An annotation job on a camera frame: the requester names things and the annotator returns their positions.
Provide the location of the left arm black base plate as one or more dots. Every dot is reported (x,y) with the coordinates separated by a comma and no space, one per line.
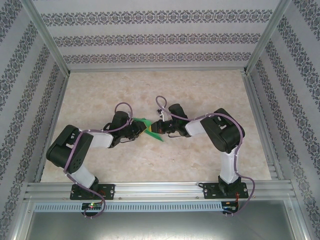
(108,191)

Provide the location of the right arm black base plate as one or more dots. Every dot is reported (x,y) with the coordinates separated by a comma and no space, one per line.
(208,191)

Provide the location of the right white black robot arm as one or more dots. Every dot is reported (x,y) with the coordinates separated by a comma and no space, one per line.
(195,127)

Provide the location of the aluminium frame post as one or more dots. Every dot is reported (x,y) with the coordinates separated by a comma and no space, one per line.
(47,37)
(266,37)

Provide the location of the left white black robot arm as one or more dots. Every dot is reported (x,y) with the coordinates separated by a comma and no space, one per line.
(100,140)

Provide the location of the aluminium mounting rail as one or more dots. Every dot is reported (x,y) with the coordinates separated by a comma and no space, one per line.
(160,188)

